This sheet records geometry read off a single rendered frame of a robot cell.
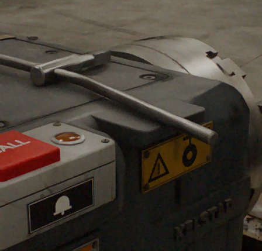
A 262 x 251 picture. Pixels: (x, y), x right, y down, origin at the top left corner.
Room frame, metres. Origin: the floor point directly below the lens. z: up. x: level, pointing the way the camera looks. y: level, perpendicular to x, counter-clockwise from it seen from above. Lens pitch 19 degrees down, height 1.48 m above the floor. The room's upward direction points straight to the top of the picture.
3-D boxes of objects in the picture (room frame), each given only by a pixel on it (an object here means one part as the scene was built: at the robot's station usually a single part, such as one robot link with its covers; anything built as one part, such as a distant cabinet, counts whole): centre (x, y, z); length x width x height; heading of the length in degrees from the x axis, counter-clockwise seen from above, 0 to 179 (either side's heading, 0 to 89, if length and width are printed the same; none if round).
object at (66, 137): (0.57, 0.05, 1.26); 0.02 x 0.02 x 0.01
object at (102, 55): (0.78, 0.06, 1.27); 0.12 x 0.02 x 0.02; 142
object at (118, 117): (0.65, -0.02, 1.24); 0.09 x 0.08 x 0.03; 137
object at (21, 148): (0.53, 0.09, 1.26); 0.06 x 0.06 x 0.02; 47
